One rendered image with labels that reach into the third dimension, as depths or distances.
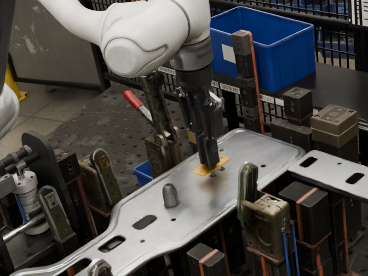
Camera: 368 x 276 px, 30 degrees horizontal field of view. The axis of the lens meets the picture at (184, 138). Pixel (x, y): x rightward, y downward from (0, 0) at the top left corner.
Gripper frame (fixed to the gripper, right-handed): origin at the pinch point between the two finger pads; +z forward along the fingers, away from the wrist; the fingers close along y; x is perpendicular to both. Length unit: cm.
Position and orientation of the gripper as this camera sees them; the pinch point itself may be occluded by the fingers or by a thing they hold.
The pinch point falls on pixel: (207, 149)
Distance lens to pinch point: 149.1
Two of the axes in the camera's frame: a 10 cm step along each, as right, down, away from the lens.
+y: 6.8, 2.5, -6.9
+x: 7.2, -4.4, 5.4
